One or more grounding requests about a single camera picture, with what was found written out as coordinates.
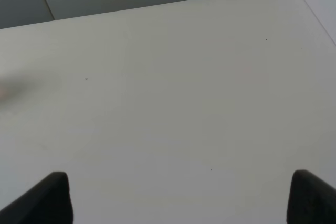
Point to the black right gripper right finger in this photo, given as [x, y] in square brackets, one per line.
[311, 200]

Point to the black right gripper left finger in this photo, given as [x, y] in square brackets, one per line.
[48, 201]

